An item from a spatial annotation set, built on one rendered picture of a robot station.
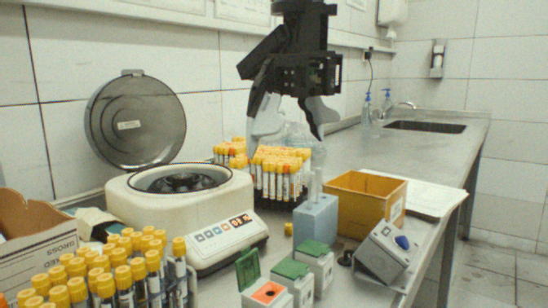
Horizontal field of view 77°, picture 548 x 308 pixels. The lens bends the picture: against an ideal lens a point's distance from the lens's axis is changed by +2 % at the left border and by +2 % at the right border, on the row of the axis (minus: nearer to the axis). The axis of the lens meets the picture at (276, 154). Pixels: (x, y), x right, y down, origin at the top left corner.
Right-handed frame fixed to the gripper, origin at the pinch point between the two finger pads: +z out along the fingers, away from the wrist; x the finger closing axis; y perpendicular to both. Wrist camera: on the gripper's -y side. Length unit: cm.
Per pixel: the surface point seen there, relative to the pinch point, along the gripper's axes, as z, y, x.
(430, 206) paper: 20.1, 6.4, 41.5
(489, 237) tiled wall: 109, -19, 225
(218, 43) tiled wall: -18, -58, 29
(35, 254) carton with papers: 8.0, -8.5, -31.2
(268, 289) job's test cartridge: 12.6, 9.8, -12.4
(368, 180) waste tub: 13.2, -3.0, 29.5
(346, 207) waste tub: 14.8, -0.1, 17.1
